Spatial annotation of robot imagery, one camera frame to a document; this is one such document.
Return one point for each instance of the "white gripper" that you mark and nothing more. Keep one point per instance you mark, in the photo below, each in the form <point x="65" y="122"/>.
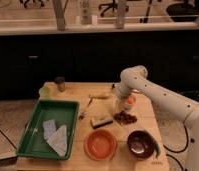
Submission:
<point x="122" y="94"/>

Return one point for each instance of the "yellow banana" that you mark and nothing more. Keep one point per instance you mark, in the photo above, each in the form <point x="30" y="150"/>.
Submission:
<point x="99" y="96"/>

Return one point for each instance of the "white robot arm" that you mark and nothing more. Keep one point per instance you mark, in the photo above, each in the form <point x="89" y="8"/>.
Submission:
<point x="183" y="108"/>

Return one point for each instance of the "red orange bowl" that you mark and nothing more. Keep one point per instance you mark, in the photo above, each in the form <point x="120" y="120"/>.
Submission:
<point x="100" y="145"/>

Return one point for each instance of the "dark purple bowl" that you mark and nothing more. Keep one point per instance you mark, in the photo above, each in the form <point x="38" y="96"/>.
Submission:
<point x="140" y="144"/>

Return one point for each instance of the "orange cup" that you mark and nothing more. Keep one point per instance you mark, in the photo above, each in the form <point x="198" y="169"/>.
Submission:
<point x="129" y="102"/>

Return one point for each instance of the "brown dried food pile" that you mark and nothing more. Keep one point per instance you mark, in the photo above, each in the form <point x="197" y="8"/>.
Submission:
<point x="125" y="118"/>

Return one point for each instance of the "black bristle brush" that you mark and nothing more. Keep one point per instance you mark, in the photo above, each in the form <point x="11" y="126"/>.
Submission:
<point x="99" y="122"/>

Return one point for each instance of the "metal fork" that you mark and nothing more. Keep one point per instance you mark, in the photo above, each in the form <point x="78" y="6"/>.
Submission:
<point x="82" y="114"/>

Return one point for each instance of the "green plastic tray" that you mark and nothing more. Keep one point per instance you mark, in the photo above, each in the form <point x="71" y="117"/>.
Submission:
<point x="33" y="144"/>

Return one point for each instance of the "green pepper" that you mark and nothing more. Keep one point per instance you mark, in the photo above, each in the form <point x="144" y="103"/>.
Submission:
<point x="156" y="146"/>

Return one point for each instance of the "dark lid spice jar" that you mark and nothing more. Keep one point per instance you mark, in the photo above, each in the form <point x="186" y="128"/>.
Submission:
<point x="60" y="83"/>

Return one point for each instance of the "grey folded cloth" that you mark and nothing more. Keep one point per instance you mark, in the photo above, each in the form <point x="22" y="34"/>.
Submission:
<point x="56" y="138"/>

